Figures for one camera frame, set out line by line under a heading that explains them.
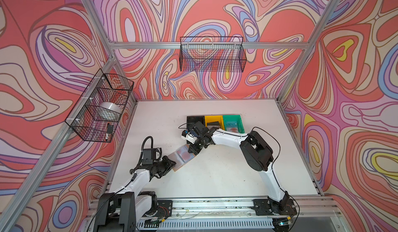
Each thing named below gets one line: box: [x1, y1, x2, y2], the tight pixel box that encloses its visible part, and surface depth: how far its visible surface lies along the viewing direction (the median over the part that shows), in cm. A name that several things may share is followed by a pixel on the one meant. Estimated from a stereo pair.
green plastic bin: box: [222, 114, 246, 134], surface depth 103 cm
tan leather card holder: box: [167, 143, 197, 172], surface depth 92 cm
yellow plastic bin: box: [204, 115, 225, 130], surface depth 101 cm
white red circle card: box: [176, 144, 195, 164], surface depth 93 cm
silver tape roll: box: [99, 101, 122, 114], surface depth 75 cm
